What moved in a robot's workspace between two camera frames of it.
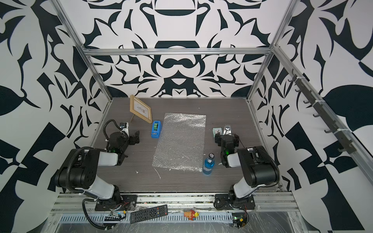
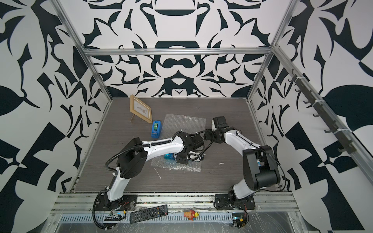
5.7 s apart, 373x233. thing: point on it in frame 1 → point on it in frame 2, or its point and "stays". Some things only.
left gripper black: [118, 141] → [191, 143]
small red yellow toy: [191, 215] stays
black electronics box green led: [239, 219] stays
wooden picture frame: [141, 109] stays
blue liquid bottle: [209, 163] → [169, 156]
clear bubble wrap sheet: [180, 144] stays
